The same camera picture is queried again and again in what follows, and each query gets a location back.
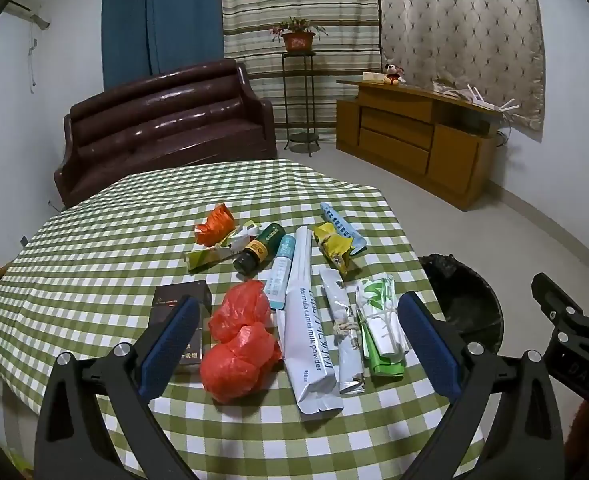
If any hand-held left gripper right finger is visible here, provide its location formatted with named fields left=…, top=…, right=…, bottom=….
left=398, top=291, right=567, bottom=480

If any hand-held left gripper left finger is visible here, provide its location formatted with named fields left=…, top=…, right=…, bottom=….
left=34, top=294, right=202, bottom=480

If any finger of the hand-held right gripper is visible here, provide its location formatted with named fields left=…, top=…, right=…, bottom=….
left=531, top=272, right=583, bottom=334

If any black small box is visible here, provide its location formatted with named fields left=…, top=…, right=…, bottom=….
left=153, top=282, right=213, bottom=374

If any black bin liner bag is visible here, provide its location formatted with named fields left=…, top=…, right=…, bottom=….
left=418, top=254, right=505, bottom=356

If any green white wrapper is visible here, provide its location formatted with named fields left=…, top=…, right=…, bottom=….
left=357, top=275, right=410, bottom=377

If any red plastic bag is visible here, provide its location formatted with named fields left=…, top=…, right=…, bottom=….
left=199, top=280, right=283, bottom=405

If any silver sachet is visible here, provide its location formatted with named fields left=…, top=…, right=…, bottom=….
left=318, top=268, right=365, bottom=395

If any yellow green carton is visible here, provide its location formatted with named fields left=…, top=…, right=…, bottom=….
left=184, top=221, right=260, bottom=274

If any long white sachet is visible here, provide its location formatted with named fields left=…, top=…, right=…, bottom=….
left=280, top=226, right=344, bottom=416

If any orange wrapper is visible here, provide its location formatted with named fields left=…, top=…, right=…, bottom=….
left=194, top=203, right=238, bottom=249

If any green cylindrical can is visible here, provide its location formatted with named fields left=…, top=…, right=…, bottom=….
left=233, top=222, right=281, bottom=277

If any yellow wrapper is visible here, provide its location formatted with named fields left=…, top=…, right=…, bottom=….
left=313, top=222, right=358, bottom=277

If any light blue sachet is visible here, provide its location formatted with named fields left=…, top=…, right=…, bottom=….
left=320, top=201, right=369, bottom=256

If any green checkered tablecloth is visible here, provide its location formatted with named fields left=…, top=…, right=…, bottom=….
left=0, top=159, right=481, bottom=480

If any wooden cabinet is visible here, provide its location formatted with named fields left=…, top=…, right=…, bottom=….
left=335, top=77, right=504, bottom=211

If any white router with antennas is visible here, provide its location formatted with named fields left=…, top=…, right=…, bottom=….
left=467, top=85, right=520, bottom=116

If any dark red leather sofa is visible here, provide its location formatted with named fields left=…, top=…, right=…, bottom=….
left=54, top=59, right=278, bottom=209

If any black metal plant stand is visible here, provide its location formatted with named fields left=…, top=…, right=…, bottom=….
left=280, top=50, right=321, bottom=157

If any beige patterned curtain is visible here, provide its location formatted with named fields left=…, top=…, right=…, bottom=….
left=374, top=0, right=546, bottom=134

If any blue curtain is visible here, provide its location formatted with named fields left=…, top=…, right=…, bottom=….
left=102, top=0, right=225, bottom=91

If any potted plant orange pot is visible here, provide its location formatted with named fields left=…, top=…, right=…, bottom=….
left=270, top=16, right=328, bottom=53

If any striped curtain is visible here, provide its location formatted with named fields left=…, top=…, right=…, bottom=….
left=221, top=0, right=382, bottom=131

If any white air conditioner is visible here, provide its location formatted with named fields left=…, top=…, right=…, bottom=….
left=4, top=0, right=51, bottom=29

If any white router cable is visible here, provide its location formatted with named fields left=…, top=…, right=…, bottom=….
left=495, top=114, right=516, bottom=147

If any wall cable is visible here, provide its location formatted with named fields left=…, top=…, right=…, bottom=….
left=26, top=34, right=41, bottom=95

